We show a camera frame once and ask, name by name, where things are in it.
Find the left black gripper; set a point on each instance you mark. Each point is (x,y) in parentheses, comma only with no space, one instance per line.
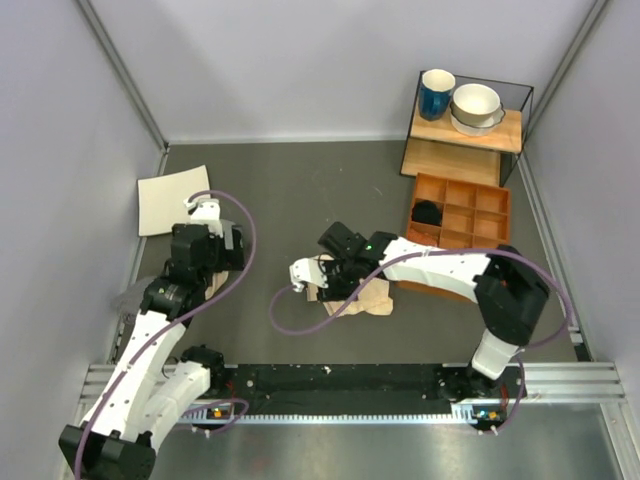
(231,259)

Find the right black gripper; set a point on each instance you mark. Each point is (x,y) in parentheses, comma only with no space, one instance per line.
(333,291)

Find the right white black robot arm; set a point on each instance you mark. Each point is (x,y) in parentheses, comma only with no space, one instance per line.
(510,294)

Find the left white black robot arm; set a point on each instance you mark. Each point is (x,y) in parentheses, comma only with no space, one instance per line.
(120,436)

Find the black rolled underwear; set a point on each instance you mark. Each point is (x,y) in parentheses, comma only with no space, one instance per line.
(426,212)

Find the grey striped underwear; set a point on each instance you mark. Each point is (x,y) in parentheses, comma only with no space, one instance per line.
(127,304)

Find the white board sheet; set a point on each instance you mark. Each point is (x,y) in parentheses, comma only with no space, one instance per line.
(161,199)

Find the orange wooden divided organizer box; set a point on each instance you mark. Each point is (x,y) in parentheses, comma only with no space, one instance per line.
(473,215)

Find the lower white bowl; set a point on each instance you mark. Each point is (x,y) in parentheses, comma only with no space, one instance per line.
(482,128)

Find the white bowl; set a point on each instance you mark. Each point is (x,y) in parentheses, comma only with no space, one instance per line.
(473,104)
(482,128)

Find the blue mug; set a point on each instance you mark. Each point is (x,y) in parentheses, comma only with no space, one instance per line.
(435,92)

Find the upper white bowl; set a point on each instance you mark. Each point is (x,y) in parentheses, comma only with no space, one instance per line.
(473,104)

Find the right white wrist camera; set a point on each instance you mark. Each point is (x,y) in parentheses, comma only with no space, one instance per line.
(308,271)

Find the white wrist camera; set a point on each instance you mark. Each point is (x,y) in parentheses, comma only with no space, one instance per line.
(308,271)
(205,211)

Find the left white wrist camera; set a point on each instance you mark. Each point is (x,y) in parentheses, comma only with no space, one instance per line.
(205,211)

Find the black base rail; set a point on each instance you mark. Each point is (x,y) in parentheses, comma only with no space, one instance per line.
(377,393)

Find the black wire wooden shelf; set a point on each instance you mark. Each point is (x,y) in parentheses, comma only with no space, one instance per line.
(436,148)

